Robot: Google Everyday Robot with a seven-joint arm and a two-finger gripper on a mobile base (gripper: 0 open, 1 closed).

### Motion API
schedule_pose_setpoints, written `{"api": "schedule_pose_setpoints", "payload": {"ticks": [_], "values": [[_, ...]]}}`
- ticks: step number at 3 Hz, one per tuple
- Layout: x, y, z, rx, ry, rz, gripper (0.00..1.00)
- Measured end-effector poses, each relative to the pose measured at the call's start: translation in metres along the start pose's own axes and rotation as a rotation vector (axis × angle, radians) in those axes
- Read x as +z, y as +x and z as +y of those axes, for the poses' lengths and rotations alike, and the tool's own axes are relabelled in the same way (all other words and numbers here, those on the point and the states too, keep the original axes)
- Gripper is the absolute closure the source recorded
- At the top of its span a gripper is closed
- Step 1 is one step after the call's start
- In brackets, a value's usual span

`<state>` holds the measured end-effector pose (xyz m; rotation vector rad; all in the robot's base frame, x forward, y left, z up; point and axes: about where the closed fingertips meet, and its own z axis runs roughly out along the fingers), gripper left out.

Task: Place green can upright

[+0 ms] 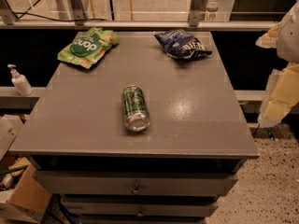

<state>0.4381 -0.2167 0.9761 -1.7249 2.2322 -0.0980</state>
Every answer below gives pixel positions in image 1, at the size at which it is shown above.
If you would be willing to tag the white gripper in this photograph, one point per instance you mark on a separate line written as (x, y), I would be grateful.
(290, 37)

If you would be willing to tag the green soda can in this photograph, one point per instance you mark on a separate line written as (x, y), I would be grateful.
(135, 109)

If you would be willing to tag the blue chip bag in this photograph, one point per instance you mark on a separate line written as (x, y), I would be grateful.
(179, 44)

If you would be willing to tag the grey drawer cabinet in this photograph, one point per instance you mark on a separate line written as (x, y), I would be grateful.
(140, 139)

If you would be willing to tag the metal drawer knob upper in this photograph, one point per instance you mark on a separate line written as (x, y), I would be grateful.
(136, 191)

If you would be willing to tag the metal drawer knob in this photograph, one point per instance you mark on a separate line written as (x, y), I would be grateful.
(136, 191)
(140, 213)

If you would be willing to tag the green snack bag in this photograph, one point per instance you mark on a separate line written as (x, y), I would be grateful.
(89, 48)

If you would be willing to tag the metal drawer knob lower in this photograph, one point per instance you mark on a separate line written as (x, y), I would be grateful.
(140, 213)

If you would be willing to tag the white pump bottle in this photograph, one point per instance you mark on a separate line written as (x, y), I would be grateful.
(20, 81)

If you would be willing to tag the cardboard box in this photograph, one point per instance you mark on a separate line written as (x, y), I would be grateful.
(27, 201)

